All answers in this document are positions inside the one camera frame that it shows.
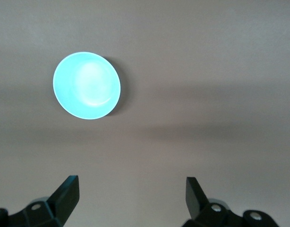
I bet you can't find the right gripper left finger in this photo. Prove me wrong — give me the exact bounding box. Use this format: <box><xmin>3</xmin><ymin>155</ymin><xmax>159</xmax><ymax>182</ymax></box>
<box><xmin>8</xmin><ymin>175</ymin><xmax>80</xmax><ymax>227</ymax></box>

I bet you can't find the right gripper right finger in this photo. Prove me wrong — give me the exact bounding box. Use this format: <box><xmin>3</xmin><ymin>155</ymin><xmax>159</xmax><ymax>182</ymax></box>
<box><xmin>182</xmin><ymin>176</ymin><xmax>245</xmax><ymax>227</ymax></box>

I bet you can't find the blue bowl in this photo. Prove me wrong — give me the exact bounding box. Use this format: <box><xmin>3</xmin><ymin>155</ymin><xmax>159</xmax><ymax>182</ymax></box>
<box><xmin>52</xmin><ymin>52</ymin><xmax>121</xmax><ymax>120</ymax></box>

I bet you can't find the brown table cover sheet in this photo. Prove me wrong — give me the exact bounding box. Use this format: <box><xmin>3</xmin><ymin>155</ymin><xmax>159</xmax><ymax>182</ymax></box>
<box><xmin>0</xmin><ymin>0</ymin><xmax>290</xmax><ymax>227</ymax></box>

